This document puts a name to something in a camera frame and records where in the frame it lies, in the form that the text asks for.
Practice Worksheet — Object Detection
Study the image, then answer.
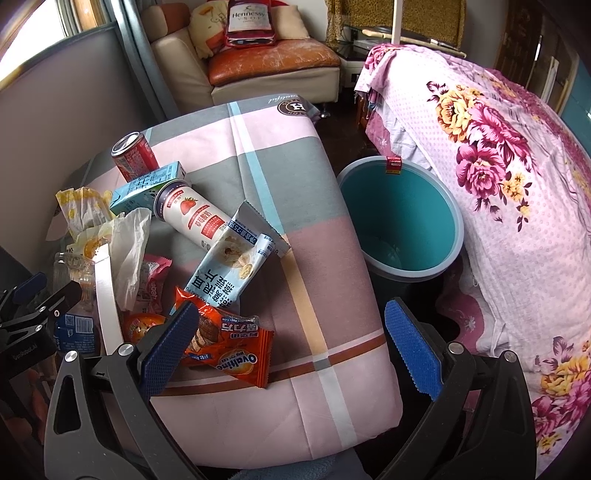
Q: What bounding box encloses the pink floral bed quilt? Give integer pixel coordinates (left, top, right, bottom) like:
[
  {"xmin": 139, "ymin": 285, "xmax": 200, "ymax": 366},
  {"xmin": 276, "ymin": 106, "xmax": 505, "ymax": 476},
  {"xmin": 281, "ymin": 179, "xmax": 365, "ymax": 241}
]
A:
[{"xmin": 356, "ymin": 44, "xmax": 590, "ymax": 475}]

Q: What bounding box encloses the red soda can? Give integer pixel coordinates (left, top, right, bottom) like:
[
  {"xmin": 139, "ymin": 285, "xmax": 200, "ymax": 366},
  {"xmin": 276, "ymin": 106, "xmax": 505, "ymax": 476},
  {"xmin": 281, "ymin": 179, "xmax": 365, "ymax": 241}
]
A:
[{"xmin": 110, "ymin": 131, "xmax": 159, "ymax": 182}]

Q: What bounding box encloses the black stereo equipment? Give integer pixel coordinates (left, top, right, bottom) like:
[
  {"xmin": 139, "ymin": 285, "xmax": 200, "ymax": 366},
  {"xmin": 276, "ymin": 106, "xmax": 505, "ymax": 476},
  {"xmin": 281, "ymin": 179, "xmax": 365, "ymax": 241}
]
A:
[{"xmin": 334, "ymin": 25, "xmax": 392, "ymax": 61}]

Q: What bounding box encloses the red bin label sticker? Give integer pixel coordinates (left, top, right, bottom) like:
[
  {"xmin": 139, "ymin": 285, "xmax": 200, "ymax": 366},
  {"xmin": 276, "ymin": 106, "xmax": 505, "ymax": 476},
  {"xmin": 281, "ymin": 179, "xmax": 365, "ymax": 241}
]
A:
[{"xmin": 386, "ymin": 155, "xmax": 403, "ymax": 175}]

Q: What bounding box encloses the blue white oat snack bag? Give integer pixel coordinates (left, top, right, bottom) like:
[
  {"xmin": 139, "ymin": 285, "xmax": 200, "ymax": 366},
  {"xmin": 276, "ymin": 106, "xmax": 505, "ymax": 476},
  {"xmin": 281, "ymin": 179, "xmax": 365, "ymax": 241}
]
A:
[{"xmin": 184, "ymin": 201, "xmax": 290, "ymax": 308}]

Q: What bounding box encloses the yellow chiffon cake bag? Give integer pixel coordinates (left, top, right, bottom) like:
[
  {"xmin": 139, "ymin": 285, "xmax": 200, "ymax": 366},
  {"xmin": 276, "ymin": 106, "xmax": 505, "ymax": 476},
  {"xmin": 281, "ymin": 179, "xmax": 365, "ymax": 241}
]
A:
[{"xmin": 66, "ymin": 220, "xmax": 114, "ymax": 260}]

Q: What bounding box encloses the pink candy wrapper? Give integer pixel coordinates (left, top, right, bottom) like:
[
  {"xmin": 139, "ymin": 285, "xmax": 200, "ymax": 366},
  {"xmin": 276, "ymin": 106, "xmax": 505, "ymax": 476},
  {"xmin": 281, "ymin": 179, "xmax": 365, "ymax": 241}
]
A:
[{"xmin": 132, "ymin": 254, "xmax": 172, "ymax": 314}]

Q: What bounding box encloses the white crumpled plastic bag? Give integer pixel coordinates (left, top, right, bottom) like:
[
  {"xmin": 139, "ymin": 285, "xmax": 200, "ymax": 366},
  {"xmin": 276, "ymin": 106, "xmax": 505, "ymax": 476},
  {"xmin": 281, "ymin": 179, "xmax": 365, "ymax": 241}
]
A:
[{"xmin": 109, "ymin": 207, "xmax": 152, "ymax": 311}]

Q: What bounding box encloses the teal plastic trash bin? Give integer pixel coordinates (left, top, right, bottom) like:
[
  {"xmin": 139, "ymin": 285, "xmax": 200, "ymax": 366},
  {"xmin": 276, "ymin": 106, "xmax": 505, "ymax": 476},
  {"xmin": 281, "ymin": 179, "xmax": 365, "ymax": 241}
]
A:
[{"xmin": 338, "ymin": 156, "xmax": 464, "ymax": 284}]

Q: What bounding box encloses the white pole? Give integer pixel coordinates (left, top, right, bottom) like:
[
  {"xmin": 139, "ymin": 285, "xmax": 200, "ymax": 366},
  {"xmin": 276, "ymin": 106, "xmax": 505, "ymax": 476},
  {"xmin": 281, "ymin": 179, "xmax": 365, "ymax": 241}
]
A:
[{"xmin": 391, "ymin": 0, "xmax": 404, "ymax": 44}]

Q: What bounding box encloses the brown wooden door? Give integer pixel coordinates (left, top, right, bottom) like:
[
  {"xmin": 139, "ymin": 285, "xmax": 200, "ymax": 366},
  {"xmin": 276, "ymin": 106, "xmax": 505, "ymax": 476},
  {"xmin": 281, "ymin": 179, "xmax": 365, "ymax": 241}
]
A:
[{"xmin": 495, "ymin": 1, "xmax": 558, "ymax": 95}]

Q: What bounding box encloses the Hennessy bottle shaped pillow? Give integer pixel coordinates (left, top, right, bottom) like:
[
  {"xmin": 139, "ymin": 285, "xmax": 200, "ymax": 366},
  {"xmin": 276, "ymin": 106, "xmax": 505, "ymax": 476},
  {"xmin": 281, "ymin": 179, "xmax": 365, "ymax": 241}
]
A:
[{"xmin": 225, "ymin": 0, "xmax": 276, "ymax": 48}]

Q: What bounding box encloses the orange jelly cup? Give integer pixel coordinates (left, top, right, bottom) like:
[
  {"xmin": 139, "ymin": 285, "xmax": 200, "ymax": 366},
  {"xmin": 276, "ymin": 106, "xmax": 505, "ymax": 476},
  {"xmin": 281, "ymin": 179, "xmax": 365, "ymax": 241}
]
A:
[{"xmin": 121, "ymin": 312, "xmax": 166, "ymax": 344}]

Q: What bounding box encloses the strawberry yogurt cup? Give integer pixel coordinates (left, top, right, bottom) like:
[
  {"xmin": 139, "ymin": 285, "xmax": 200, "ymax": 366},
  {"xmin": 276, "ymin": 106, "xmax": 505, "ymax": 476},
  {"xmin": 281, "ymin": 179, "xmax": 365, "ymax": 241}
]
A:
[{"xmin": 153, "ymin": 179, "xmax": 230, "ymax": 251}]

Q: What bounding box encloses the cream leather sofa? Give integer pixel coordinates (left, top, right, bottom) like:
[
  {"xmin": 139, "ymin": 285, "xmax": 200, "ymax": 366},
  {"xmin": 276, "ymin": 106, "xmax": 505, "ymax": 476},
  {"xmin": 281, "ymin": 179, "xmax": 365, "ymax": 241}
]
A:
[{"xmin": 140, "ymin": 1, "xmax": 341, "ymax": 114}]

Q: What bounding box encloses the orange leather seat cushion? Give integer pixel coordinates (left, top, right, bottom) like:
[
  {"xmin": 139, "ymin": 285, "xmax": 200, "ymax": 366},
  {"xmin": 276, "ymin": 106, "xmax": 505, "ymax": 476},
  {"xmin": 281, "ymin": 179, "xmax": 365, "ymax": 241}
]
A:
[{"xmin": 207, "ymin": 38, "xmax": 341, "ymax": 87}]

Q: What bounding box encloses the yellow white wrapper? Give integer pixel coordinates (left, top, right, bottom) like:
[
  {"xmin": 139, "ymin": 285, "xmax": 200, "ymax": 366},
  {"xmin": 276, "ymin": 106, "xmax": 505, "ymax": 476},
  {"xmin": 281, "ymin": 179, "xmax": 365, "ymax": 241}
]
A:
[{"xmin": 55, "ymin": 186, "xmax": 114, "ymax": 239}]

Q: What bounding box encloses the light blue milk carton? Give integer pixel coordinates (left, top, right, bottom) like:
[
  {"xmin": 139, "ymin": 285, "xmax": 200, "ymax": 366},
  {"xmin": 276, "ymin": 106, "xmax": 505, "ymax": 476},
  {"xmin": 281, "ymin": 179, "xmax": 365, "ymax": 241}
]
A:
[{"xmin": 109, "ymin": 161, "xmax": 185, "ymax": 215}]

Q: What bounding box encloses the yellow cartoon pillow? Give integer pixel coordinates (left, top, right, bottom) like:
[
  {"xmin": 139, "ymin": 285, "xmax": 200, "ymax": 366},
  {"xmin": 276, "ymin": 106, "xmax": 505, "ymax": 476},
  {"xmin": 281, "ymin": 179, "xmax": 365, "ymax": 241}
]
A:
[{"xmin": 188, "ymin": 1, "xmax": 228, "ymax": 59}]

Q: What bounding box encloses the leopard print cloth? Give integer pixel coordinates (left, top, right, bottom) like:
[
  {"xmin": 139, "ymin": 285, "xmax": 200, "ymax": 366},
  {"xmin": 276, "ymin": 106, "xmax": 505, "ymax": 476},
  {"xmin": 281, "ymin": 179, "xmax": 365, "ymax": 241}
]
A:
[{"xmin": 325, "ymin": 0, "xmax": 467, "ymax": 48}]

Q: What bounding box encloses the clear plastic bottle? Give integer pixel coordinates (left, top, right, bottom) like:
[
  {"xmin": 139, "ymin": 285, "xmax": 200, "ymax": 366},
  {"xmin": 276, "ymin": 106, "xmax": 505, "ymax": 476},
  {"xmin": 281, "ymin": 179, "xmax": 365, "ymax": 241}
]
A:
[{"xmin": 53, "ymin": 252, "xmax": 100, "ymax": 355}]

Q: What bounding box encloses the orange Ovaltine snack wrapper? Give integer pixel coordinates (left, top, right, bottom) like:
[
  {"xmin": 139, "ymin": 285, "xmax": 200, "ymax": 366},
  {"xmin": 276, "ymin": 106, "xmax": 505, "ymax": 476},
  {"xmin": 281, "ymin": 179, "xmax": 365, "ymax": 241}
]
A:
[{"xmin": 174, "ymin": 287, "xmax": 274, "ymax": 388}]

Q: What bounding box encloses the white plastic strip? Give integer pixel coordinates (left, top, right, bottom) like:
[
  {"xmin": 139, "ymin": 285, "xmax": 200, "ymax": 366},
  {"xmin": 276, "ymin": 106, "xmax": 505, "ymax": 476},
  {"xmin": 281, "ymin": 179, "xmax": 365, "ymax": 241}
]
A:
[{"xmin": 93, "ymin": 244, "xmax": 123, "ymax": 355}]

